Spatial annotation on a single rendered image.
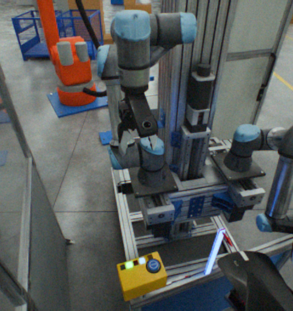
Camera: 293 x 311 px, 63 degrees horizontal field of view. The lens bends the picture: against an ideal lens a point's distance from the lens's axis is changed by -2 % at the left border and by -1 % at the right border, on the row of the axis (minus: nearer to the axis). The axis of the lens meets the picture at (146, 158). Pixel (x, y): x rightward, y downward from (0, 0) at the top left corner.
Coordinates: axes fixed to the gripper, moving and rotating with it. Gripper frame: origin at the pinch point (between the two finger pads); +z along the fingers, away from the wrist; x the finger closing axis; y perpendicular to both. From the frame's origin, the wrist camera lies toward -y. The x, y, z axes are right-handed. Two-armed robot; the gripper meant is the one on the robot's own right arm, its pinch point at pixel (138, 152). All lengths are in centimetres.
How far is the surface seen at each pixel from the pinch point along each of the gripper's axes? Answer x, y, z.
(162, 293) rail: -4, -16, 63
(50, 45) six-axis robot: 27, 365, 52
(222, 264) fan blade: -17.1, -27.4, 27.0
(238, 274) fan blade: -20.4, -31.1, 28.1
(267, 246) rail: -59, -14, 63
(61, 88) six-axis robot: 25, 348, 114
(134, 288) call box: 8.5, -19.4, 41.8
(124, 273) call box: 10.5, -13.5, 40.9
